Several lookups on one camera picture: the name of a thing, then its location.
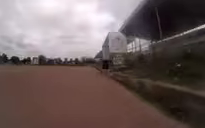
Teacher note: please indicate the white box structure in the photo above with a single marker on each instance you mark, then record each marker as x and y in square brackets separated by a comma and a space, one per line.
[116, 45]

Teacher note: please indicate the red running track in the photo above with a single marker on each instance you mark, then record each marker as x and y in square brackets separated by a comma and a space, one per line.
[63, 100]

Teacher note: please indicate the grass strip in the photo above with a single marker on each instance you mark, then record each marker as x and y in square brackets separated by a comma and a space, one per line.
[176, 66]

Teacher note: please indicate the grandstand with dark roof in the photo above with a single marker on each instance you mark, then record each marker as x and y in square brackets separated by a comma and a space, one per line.
[176, 16]

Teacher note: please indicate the pale concrete kerb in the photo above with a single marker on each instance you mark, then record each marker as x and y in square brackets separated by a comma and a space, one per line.
[190, 91]

